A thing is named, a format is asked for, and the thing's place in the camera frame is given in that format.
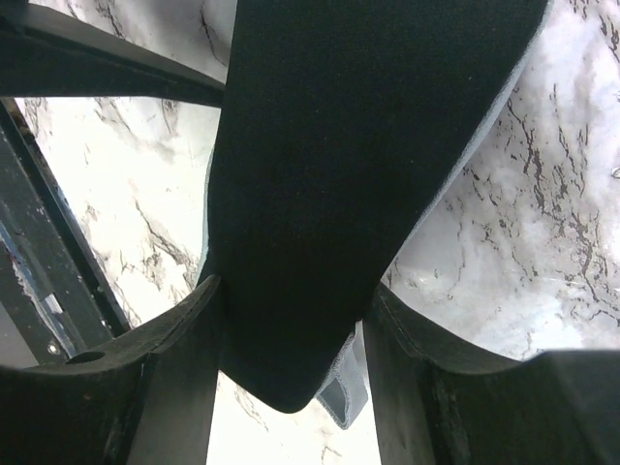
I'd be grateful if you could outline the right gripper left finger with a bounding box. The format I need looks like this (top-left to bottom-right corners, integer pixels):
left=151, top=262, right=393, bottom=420
left=1, top=277, right=222, bottom=464

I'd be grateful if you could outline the black umbrella sleeve case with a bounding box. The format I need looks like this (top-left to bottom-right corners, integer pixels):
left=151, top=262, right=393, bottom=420
left=201, top=1, right=549, bottom=428

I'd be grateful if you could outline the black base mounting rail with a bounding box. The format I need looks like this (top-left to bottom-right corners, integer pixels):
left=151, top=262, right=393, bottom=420
left=1, top=98, right=131, bottom=368

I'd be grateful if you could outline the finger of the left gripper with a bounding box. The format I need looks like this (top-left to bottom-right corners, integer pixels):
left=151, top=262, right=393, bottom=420
left=1, top=1, right=225, bottom=105

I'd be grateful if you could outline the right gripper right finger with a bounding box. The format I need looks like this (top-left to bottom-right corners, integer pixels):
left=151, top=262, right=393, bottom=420
left=363, top=286, right=619, bottom=464

